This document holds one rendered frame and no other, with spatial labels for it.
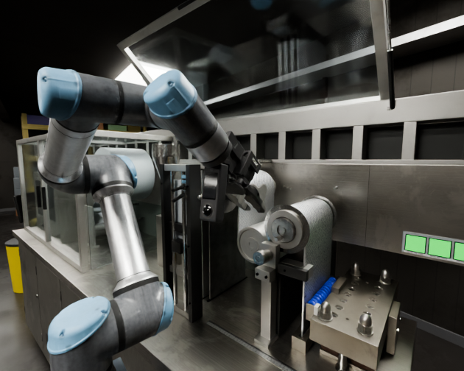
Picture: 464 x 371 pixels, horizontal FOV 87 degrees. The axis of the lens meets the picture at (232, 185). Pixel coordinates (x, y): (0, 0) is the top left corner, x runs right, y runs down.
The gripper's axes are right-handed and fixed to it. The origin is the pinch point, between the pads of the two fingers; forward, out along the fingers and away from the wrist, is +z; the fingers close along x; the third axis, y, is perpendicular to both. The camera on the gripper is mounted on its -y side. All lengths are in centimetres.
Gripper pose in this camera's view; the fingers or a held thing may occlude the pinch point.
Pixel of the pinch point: (253, 210)
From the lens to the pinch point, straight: 60.7
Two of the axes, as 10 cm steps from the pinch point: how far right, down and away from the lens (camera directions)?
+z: 4.9, 5.7, 6.6
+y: 4.0, -8.2, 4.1
